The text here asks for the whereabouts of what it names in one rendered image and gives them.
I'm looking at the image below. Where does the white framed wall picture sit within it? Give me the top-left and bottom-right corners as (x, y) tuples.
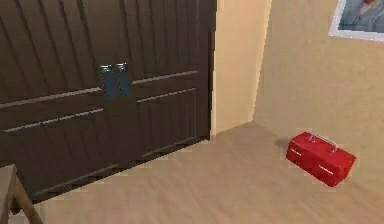
(328, 0), (384, 42)

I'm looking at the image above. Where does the red toolbox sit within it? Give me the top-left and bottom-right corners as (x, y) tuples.
(285, 131), (357, 188)

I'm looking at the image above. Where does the dark brown double door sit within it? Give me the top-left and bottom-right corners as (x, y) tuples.
(0, 0), (218, 204)

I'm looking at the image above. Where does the grey door handle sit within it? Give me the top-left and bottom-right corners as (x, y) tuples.
(115, 62), (132, 97)
(98, 64), (118, 100)

